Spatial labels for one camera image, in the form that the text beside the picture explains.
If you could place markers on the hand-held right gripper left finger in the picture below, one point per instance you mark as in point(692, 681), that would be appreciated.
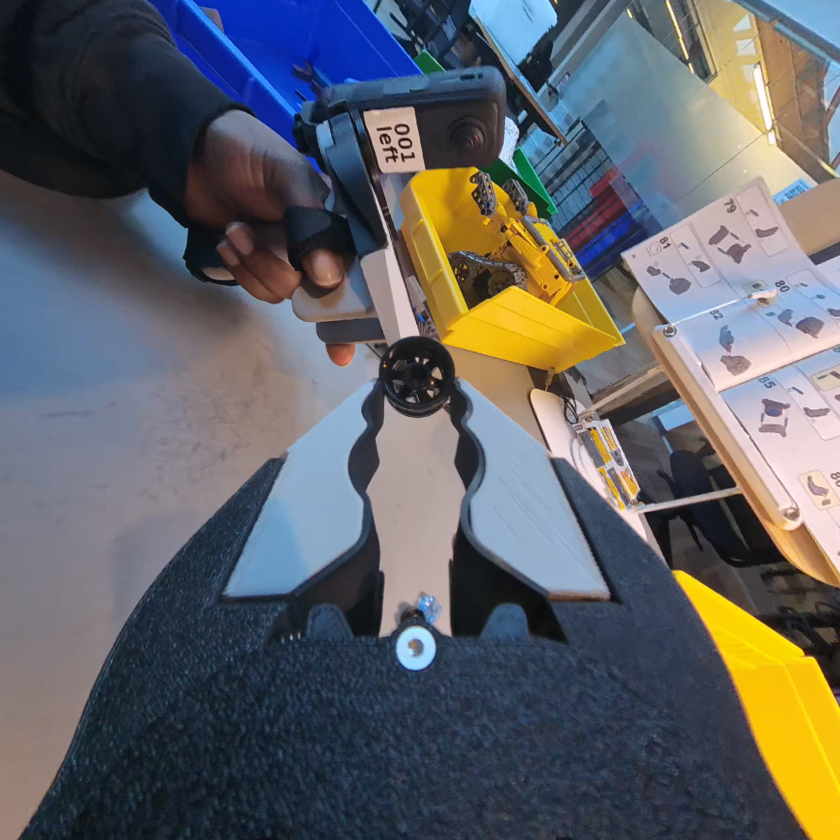
point(302, 525)

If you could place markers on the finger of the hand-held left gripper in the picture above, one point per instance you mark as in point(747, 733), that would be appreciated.
point(390, 295)

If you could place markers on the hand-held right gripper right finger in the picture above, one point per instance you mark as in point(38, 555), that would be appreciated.
point(531, 525)

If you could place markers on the grey toy cab assembly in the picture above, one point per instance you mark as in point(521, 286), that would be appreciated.
point(423, 308)

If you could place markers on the black toy wheel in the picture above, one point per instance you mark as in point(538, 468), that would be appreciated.
point(417, 377)

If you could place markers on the clear blue round plate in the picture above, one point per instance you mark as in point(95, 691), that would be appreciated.
point(430, 607)

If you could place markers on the black round toy plate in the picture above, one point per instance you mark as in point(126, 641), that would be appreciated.
point(410, 618)

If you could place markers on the blue bin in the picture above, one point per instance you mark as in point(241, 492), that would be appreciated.
point(275, 26)

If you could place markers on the grey desk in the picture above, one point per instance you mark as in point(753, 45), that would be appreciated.
point(131, 459)

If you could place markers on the person's left hand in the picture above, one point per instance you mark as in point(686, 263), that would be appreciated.
point(249, 170)

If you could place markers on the white foam sheet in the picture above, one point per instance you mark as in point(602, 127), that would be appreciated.
point(512, 141)

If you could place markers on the wooden table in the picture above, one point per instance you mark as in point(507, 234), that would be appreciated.
point(518, 39)

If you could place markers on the white book stand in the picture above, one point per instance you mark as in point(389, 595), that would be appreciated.
point(548, 433)

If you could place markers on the sticker sheet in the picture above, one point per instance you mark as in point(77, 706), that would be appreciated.
point(610, 459)

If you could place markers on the green bin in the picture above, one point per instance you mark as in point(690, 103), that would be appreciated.
point(531, 187)

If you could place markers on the yellow toy bulldozer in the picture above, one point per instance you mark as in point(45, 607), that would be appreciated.
point(518, 243)

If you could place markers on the black toy beam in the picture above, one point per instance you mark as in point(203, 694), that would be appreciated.
point(308, 75)

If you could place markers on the instruction booklet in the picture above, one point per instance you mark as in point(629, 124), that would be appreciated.
point(741, 341)

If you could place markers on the wide yellow bin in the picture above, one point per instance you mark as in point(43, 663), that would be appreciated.
point(774, 689)

